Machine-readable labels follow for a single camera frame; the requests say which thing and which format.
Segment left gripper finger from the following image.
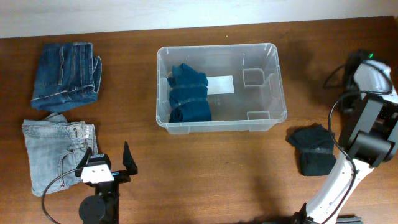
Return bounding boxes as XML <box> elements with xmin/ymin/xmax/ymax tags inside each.
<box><xmin>122</xmin><ymin>141</ymin><xmax>138</xmax><ymax>175</ymax></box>
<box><xmin>75</xmin><ymin>147</ymin><xmax>93</xmax><ymax>177</ymax></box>

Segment dark blue folded jeans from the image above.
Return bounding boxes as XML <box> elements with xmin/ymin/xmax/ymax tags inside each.
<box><xmin>30</xmin><ymin>42</ymin><xmax>102</xmax><ymax>113</ymax></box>

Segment small black garment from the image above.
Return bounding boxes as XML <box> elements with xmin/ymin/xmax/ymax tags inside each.
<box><xmin>286</xmin><ymin>123</ymin><xmax>336</xmax><ymax>177</ymax></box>

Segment white label in container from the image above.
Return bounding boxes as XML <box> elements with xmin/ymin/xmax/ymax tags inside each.
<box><xmin>207</xmin><ymin>75</ymin><xmax>234</xmax><ymax>95</ymax></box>

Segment black garment with logo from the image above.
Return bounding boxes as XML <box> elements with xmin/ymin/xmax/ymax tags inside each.
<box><xmin>339</xmin><ymin>83</ymin><xmax>362</xmax><ymax>116</ymax></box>

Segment light blue jeans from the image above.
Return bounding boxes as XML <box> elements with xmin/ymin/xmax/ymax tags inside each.
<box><xmin>22</xmin><ymin>113</ymin><xmax>98</xmax><ymax>197</ymax></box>

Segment clear plastic storage container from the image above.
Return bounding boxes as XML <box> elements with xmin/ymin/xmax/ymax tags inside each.
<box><xmin>156</xmin><ymin>43</ymin><xmax>287</xmax><ymax>134</ymax></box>

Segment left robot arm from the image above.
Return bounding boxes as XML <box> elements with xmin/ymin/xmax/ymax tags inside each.
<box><xmin>75</xmin><ymin>142</ymin><xmax>138</xmax><ymax>224</ymax></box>

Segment left black camera cable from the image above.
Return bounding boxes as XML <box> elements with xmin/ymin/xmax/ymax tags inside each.
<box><xmin>40</xmin><ymin>167</ymin><xmax>83</xmax><ymax>224</ymax></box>

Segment dark blue garment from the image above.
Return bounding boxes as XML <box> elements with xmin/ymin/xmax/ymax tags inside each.
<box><xmin>167</xmin><ymin>63</ymin><xmax>212</xmax><ymax>123</ymax></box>

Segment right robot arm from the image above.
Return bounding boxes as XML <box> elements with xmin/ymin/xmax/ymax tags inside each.
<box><xmin>287</xmin><ymin>50</ymin><xmax>397</xmax><ymax>223</ymax></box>

